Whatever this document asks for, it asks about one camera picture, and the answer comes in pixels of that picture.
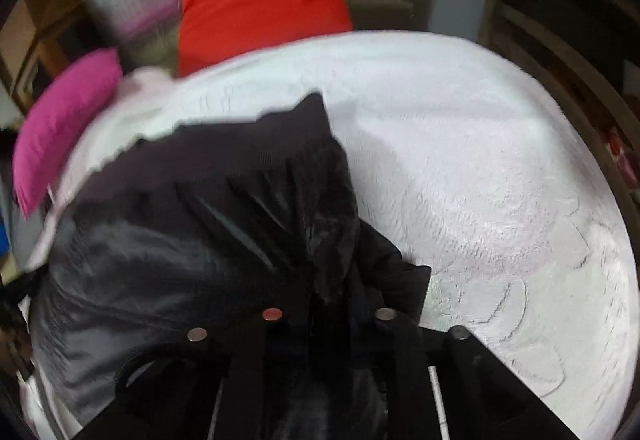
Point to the pink pillow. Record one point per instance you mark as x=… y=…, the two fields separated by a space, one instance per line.
x=65 y=120

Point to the wooden cabinet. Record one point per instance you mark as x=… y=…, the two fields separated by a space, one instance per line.
x=30 y=45

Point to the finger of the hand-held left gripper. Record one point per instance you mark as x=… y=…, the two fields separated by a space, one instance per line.
x=17 y=292

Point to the black puffer jacket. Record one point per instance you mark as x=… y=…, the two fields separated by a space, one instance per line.
x=175 y=260

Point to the white fleece blanket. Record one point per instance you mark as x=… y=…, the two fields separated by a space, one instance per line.
x=475 y=145

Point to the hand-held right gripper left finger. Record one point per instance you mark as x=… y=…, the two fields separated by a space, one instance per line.
x=260 y=370

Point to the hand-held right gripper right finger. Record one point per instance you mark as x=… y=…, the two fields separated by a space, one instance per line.
x=410 y=380

